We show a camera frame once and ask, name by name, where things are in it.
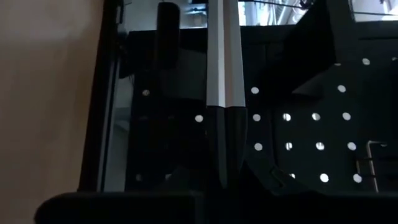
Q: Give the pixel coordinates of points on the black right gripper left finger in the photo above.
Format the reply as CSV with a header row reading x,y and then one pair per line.
x,y
124,208

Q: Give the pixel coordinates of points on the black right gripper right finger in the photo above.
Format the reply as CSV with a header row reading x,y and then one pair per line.
x,y
311,208

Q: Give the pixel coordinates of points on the black pegboard tool cart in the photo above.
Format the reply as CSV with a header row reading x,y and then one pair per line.
x,y
332,132

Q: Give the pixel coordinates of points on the black pegboard bracket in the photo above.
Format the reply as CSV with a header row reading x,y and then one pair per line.
x,y
168,34

